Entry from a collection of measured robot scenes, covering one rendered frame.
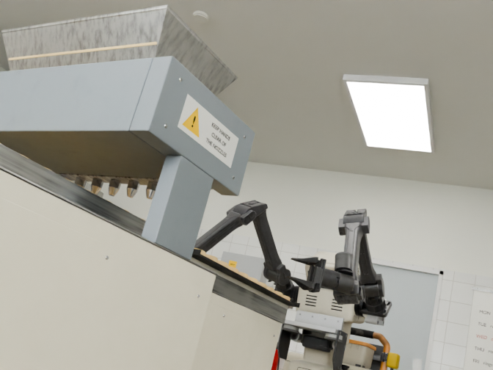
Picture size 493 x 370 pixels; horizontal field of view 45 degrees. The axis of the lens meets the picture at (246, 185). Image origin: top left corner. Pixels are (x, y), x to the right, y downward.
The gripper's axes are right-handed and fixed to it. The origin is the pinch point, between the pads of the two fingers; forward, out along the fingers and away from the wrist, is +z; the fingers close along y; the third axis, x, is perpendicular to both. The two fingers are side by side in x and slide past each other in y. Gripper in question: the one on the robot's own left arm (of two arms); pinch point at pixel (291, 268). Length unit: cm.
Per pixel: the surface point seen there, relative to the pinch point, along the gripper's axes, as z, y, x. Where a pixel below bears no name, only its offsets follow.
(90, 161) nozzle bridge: 64, -4, -36
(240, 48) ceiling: 7, -198, 244
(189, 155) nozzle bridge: 44, -5, -60
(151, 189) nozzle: 48, -2, -37
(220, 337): 17.9, 25.4, -7.9
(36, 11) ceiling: 171, -198, 302
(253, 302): 8.4, 12.6, 3.1
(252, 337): 5.9, 22.6, 4.0
